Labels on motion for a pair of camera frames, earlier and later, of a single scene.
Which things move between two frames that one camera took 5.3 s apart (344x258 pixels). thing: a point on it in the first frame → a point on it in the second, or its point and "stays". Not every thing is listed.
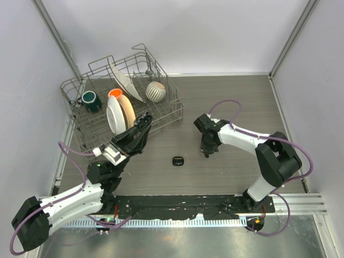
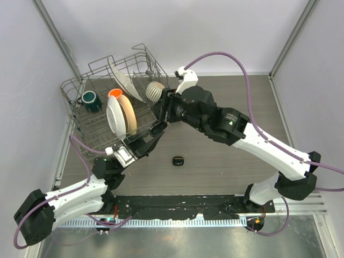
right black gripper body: x=207 y=147 → x=166 y=94
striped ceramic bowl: x=156 y=91 stays
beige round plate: x=128 y=109 stays
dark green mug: x=91 y=101 stays
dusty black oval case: x=143 y=121 → x=158 y=128
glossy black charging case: x=178 y=160 stays
